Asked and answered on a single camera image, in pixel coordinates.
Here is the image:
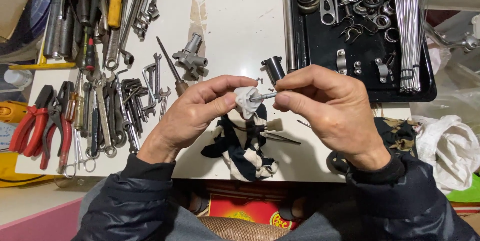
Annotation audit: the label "person's right hand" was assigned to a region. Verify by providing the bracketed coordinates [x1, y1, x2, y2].
[272, 65, 391, 170]

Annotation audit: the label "person's left hand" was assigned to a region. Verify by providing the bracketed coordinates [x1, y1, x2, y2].
[137, 75, 259, 164]

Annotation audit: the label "white plastic housing part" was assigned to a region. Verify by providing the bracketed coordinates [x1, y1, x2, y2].
[234, 86, 260, 120]

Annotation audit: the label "small metal shaft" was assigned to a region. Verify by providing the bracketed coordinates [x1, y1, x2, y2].
[249, 91, 278, 102]

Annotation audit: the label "short open end spanner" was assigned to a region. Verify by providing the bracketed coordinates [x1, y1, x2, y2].
[158, 86, 172, 122]

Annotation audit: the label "silver hex key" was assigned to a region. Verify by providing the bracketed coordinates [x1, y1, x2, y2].
[141, 63, 158, 111]

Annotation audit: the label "small double open spanner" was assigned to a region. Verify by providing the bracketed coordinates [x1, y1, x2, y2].
[152, 53, 163, 102]

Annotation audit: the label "grey metal cast fitting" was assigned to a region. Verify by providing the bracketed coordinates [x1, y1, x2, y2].
[172, 33, 209, 81]

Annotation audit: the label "thin metal tweezers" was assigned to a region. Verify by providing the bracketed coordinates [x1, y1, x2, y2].
[265, 132, 302, 145]

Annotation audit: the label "dark camouflage cloth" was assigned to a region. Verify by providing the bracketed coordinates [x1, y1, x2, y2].
[326, 117, 419, 175]

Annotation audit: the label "black plastic tray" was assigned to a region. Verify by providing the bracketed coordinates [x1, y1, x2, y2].
[290, 0, 438, 103]

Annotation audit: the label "black and white striped rag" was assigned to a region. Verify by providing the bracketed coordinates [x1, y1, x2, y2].
[200, 104, 280, 182]

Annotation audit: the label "black cylindrical sleeve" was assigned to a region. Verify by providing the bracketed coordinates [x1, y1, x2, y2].
[261, 56, 286, 86]

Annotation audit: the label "row of assorted spanners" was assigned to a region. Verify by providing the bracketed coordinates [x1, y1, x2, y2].
[73, 69, 157, 158]

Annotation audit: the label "long steel tube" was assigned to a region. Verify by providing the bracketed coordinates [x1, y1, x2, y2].
[282, 0, 298, 74]

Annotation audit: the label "red printed box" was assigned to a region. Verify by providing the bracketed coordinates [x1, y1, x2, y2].
[207, 194, 298, 231]

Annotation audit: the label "bundle of steel spokes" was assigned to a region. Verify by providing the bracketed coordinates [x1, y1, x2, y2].
[392, 0, 430, 94]

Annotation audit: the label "heap of rings and bearings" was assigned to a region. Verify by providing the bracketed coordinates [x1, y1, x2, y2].
[337, 0, 401, 43]

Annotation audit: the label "clear plastic bag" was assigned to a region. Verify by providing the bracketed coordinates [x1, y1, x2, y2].
[410, 60, 480, 122]

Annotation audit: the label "white plastic bag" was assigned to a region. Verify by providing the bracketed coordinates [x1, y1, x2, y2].
[412, 115, 480, 195]

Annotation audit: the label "red and black screwdriver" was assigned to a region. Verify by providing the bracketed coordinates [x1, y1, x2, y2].
[85, 27, 97, 72]

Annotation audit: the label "steel scissors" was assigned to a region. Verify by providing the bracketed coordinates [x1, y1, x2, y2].
[63, 128, 97, 178]

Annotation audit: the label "brown woven seat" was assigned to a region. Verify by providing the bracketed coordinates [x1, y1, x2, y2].
[196, 216, 292, 241]

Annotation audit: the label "black and red pliers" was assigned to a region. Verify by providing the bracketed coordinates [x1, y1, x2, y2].
[40, 81, 74, 175]

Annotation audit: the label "chrome bicycle part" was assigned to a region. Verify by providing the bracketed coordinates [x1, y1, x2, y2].
[424, 21, 480, 53]

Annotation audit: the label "heap of large wrenches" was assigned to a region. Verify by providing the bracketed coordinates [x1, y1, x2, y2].
[43, 0, 161, 72]

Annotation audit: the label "yellow bar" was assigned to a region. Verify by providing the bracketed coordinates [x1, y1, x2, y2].
[8, 51, 77, 71]

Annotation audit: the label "pink furniture panel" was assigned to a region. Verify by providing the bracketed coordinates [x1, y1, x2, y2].
[0, 196, 84, 241]

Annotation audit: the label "wooden handle screwdriver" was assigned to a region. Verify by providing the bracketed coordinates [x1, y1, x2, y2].
[156, 36, 189, 97]

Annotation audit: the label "white wire connector plug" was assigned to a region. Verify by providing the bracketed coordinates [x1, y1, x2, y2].
[265, 118, 284, 133]

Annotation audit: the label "flat steel bracket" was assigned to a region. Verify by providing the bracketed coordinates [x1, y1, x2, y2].
[319, 0, 339, 26]

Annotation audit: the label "yellow handle tool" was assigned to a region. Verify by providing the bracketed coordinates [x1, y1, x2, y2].
[107, 0, 124, 29]

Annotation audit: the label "red handle pliers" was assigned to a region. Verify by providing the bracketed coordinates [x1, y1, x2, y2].
[9, 85, 55, 158]

